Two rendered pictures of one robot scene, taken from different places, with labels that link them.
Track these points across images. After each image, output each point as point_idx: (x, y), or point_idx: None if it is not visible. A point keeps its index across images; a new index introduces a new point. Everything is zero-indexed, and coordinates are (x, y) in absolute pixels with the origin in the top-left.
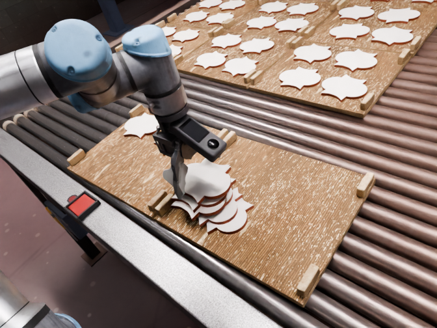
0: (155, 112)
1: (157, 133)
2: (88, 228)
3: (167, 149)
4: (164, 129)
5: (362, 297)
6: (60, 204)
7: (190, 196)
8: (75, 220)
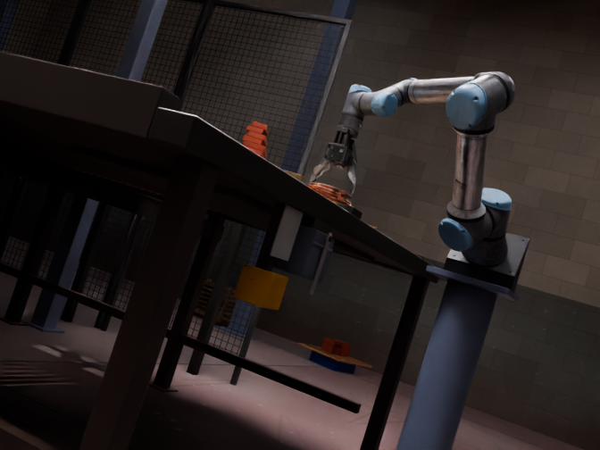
0: (359, 129)
1: (345, 147)
2: (363, 221)
3: (345, 159)
4: (345, 145)
5: None
6: (345, 210)
7: (345, 195)
8: (350, 225)
